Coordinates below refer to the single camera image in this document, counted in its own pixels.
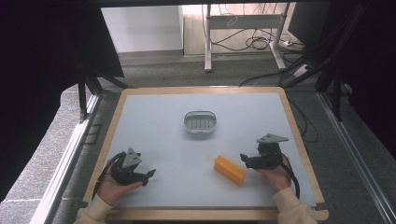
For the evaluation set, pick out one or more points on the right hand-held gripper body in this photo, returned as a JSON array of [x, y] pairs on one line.
[[267, 155]]

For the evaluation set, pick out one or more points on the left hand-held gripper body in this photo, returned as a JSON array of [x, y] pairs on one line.
[[124, 174]]

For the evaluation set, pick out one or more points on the person's left hand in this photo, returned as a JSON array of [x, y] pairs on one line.
[[112, 190]]

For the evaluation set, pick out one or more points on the person's right hand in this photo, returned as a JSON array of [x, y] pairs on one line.
[[277, 177]]

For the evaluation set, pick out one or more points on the orange soap bar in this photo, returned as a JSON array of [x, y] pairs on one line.
[[229, 170]]

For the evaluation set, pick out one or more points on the wooden framed white board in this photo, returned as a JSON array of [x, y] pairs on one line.
[[186, 155]]

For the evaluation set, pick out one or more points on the clear glass bowl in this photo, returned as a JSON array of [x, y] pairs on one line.
[[200, 122]]

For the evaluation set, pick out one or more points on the black metal stand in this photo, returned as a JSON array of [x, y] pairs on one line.
[[336, 77], [83, 96]]

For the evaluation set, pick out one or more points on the white power strip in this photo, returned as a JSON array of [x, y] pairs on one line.
[[301, 70]]

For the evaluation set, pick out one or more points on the black curtain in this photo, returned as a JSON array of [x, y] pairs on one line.
[[370, 62], [37, 77]]

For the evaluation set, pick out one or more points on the aluminium rail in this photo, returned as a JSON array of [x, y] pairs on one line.
[[355, 149], [67, 155]]

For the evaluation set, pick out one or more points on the white metal desk frame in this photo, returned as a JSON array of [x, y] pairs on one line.
[[208, 46]]

